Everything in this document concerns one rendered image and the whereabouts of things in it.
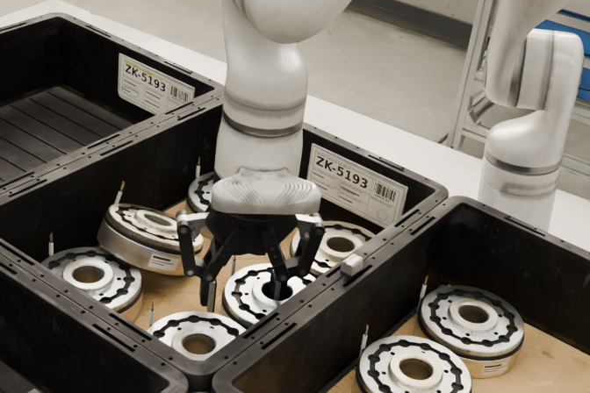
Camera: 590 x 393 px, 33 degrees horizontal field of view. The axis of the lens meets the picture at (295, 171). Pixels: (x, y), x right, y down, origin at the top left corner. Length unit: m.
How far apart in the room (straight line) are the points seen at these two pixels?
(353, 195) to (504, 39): 0.23
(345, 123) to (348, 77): 1.85
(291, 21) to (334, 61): 2.82
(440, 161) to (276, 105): 0.79
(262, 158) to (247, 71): 0.08
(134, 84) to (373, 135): 0.49
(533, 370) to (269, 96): 0.38
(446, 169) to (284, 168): 0.74
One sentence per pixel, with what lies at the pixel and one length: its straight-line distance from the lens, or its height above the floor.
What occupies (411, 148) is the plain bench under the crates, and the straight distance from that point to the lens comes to 1.60.
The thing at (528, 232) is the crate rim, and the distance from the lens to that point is 1.01.
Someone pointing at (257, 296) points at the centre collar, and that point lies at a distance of 0.96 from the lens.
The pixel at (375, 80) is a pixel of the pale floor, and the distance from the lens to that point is 3.50.
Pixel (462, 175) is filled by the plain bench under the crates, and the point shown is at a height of 0.70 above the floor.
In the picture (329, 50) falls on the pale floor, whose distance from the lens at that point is 3.68.
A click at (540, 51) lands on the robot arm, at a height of 1.04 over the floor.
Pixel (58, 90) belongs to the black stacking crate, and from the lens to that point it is 1.38.
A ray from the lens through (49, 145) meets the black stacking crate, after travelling 1.25.
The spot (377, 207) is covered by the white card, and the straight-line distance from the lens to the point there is 1.09.
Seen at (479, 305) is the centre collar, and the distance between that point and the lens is 1.00.
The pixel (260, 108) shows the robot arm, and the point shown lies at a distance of 0.82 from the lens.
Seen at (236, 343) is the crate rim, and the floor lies 0.93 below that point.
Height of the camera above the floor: 1.45
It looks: 30 degrees down
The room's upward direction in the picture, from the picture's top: 8 degrees clockwise
